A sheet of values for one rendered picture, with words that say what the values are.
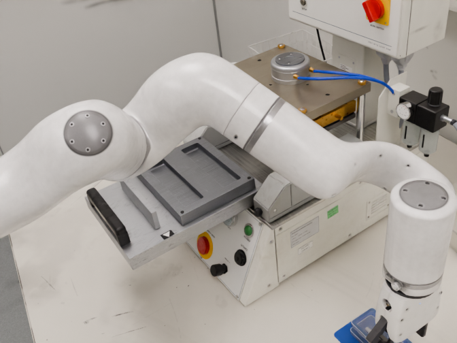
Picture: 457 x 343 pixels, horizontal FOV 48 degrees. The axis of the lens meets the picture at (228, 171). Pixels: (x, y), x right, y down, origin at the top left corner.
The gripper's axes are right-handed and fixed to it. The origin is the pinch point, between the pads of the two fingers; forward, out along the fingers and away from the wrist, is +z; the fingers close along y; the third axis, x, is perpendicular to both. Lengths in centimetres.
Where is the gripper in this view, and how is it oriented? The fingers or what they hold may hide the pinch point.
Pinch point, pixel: (401, 337)
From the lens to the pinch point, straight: 94.6
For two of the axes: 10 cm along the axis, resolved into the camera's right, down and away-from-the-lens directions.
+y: 8.4, -4.0, 3.7
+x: -5.4, -4.6, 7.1
